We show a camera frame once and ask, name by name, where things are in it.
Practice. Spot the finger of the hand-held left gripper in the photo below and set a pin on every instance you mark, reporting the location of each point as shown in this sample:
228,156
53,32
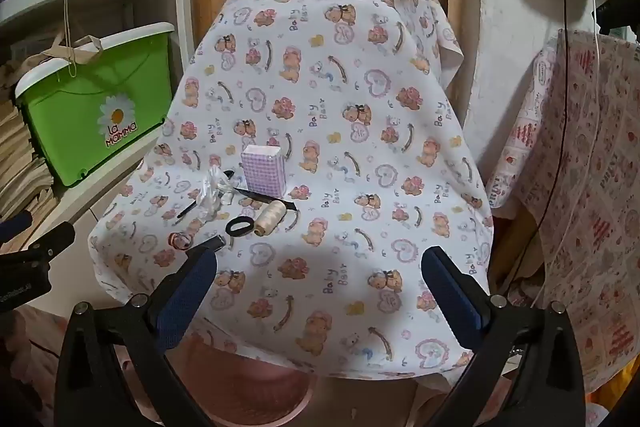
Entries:
14,229
52,241

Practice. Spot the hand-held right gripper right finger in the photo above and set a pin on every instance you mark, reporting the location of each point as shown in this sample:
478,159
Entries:
452,302

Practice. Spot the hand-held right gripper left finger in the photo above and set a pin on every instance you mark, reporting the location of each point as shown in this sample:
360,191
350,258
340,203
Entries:
185,297

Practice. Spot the clear plastic wrapper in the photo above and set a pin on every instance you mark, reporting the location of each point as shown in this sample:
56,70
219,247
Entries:
212,197

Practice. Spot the pink plastic basket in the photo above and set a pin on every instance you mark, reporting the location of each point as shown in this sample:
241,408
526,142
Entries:
250,397

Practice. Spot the purple checkered tissue pack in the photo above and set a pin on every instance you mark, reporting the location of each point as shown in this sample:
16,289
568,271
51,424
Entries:
265,174

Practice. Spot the stack of old papers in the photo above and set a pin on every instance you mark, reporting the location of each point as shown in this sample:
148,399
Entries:
20,157

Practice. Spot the black plastic spoon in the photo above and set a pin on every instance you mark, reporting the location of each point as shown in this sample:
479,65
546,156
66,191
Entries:
186,211

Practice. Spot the green storage box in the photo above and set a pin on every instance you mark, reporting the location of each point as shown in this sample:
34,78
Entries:
75,127

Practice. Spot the cream thread spool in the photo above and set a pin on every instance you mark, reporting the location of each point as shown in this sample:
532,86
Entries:
270,217

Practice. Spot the black plastic knife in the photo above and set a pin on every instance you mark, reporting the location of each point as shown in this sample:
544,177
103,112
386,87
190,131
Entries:
265,198

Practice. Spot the pink printed hanging cloth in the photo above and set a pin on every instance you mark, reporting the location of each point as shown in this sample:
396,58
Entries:
590,207

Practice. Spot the bear printed tablecloth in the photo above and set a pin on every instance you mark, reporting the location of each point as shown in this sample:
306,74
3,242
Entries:
350,157

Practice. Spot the brown paper bag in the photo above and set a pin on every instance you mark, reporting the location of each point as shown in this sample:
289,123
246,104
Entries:
82,47

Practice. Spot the white cabinet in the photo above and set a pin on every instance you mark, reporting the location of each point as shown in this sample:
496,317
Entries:
515,32

